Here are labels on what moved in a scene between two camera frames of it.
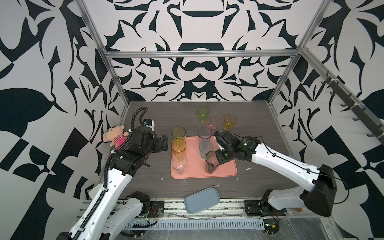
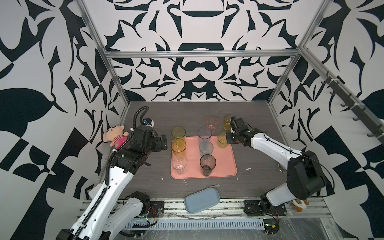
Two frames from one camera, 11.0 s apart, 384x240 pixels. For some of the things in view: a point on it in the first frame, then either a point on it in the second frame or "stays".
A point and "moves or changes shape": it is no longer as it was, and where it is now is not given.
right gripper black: (221, 160) → (229, 136)
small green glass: (202, 112) moves or changes shape
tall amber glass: (178, 145) stays
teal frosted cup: (205, 146) stays
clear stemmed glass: (179, 162) stays
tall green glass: (178, 132) stays
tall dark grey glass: (212, 161) moves or changes shape
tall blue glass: (204, 134) stays
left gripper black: (157, 146) stays
